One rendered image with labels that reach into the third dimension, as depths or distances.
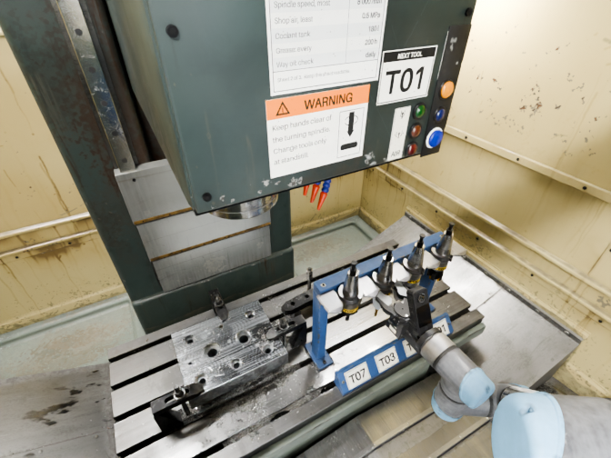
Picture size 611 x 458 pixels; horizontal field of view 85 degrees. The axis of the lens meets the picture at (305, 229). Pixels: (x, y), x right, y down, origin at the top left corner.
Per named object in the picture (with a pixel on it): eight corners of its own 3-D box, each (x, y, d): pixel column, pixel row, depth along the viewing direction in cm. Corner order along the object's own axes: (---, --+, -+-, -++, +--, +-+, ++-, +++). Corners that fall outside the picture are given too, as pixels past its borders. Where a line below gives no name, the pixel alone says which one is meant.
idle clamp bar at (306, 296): (344, 293, 129) (346, 281, 125) (286, 325, 117) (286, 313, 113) (336, 285, 132) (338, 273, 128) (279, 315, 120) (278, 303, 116)
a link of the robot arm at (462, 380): (465, 417, 72) (477, 399, 66) (427, 374, 79) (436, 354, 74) (489, 399, 75) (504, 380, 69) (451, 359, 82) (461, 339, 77)
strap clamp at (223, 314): (234, 334, 114) (227, 306, 105) (224, 339, 113) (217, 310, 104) (222, 307, 123) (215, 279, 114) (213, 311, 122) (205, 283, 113)
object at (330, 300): (348, 309, 84) (348, 307, 84) (330, 317, 82) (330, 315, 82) (333, 291, 89) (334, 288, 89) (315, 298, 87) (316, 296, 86)
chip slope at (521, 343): (549, 378, 131) (583, 339, 115) (415, 482, 104) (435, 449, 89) (397, 247, 193) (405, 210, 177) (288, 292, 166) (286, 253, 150)
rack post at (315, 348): (333, 363, 106) (339, 301, 88) (318, 371, 104) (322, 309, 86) (317, 339, 113) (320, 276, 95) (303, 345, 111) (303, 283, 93)
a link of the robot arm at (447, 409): (480, 426, 80) (496, 405, 74) (432, 423, 81) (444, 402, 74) (469, 393, 87) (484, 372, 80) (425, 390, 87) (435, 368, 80)
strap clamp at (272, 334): (306, 342, 112) (306, 313, 103) (270, 359, 107) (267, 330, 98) (302, 333, 114) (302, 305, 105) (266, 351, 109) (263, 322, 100)
